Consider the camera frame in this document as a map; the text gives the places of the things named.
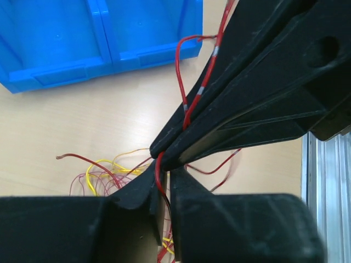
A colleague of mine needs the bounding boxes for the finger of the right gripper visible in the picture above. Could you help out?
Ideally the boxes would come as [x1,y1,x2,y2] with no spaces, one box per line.
[150,0,320,159]
[161,1,350,170]

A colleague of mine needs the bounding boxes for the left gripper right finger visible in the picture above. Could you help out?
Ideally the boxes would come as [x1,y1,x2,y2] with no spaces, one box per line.
[170,168,325,262]

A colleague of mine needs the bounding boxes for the aluminium frame rails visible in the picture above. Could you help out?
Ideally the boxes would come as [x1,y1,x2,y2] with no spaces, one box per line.
[301,133,350,262]

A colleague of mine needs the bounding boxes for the red wire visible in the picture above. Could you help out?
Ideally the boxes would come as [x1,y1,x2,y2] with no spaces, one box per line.
[155,0,242,214]

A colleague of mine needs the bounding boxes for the wire bundle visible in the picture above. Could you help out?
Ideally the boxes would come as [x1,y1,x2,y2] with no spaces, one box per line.
[56,147,176,263]

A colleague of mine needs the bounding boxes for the large divided blue bin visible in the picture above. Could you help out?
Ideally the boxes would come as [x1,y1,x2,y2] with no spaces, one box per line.
[1,0,203,93]

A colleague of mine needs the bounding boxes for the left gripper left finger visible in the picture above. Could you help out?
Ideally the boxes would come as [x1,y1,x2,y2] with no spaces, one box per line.
[1,165,164,262]

